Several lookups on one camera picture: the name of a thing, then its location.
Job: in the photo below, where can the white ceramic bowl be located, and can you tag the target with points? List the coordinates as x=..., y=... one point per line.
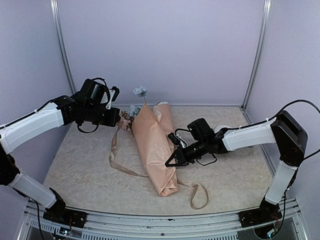
x=218, y=128

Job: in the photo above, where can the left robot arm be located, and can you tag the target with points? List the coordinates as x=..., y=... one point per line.
x=92, y=104

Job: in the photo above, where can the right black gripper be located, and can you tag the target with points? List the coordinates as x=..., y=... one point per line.
x=182, y=159

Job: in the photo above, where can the front aluminium rail base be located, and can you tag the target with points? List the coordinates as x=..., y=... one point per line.
x=151, y=217

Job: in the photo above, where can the left aluminium frame post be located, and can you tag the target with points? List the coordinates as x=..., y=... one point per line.
x=54, y=6

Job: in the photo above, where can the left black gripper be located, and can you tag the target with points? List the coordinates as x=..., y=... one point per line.
x=113, y=119

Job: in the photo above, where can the pink rose stem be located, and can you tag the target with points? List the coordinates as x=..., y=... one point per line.
x=126, y=120

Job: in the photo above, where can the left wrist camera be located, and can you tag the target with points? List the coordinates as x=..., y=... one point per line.
x=112, y=96

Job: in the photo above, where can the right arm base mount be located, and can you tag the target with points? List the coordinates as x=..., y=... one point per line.
x=266, y=212

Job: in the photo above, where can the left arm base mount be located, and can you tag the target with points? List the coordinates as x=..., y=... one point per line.
x=62, y=215

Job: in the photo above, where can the right aluminium frame post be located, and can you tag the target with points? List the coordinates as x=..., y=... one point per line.
x=258, y=53

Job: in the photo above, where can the white pink flower stem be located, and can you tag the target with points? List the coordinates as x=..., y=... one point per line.
x=162, y=103

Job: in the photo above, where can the aluminium frame post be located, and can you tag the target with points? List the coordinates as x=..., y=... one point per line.
x=258, y=53
x=54, y=6

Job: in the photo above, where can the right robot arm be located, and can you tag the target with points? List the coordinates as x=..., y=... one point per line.
x=282, y=130

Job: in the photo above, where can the pink wrapping paper sheet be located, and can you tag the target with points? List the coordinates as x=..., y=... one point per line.
x=150, y=129

